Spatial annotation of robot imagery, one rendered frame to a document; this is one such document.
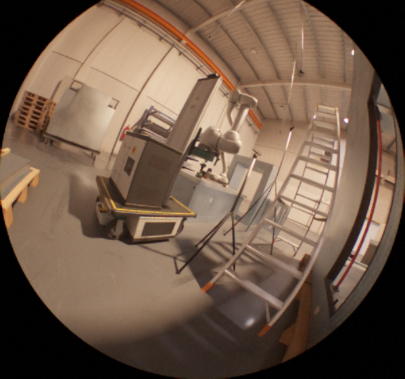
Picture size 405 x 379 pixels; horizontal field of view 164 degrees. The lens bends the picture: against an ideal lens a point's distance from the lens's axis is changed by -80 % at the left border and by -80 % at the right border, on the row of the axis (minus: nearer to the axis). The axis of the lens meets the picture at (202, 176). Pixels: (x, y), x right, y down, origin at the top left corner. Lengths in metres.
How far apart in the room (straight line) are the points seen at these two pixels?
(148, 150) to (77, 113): 2.98
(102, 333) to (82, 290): 0.25
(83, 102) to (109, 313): 3.72
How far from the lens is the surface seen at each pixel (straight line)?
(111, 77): 6.40
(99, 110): 3.80
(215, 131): 1.35
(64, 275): 0.95
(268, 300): 1.02
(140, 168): 0.99
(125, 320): 0.83
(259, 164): 3.59
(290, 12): 7.74
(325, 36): 8.14
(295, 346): 0.98
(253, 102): 1.64
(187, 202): 1.94
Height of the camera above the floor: 0.76
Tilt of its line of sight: 2 degrees down
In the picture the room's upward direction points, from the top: 23 degrees clockwise
